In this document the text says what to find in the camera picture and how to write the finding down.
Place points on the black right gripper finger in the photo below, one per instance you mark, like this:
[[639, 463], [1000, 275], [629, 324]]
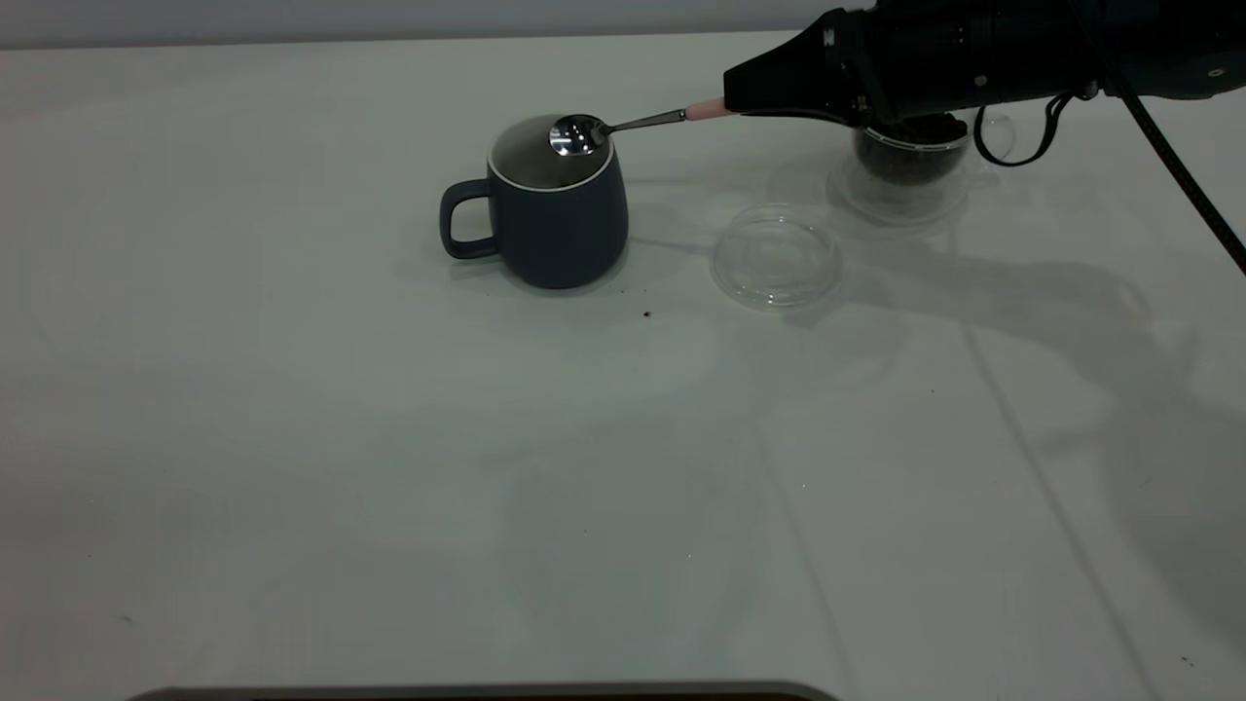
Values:
[[837, 112], [798, 68]]

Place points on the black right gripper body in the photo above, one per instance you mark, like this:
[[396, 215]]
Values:
[[973, 49]]

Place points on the clear round glass lid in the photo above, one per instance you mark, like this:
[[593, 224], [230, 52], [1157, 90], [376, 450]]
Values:
[[779, 292]]

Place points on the dark blue ceramic mug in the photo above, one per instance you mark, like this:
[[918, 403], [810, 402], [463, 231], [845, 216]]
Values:
[[565, 234]]

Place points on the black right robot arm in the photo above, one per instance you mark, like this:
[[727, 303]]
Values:
[[1178, 49]]

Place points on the dark coffee beans pile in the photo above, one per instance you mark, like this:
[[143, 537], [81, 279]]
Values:
[[915, 156]]

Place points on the clear glass saucer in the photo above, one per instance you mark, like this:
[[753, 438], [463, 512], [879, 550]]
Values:
[[934, 216]]

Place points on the clear double-wall glass cup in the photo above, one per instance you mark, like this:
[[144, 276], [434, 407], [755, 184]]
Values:
[[998, 131]]

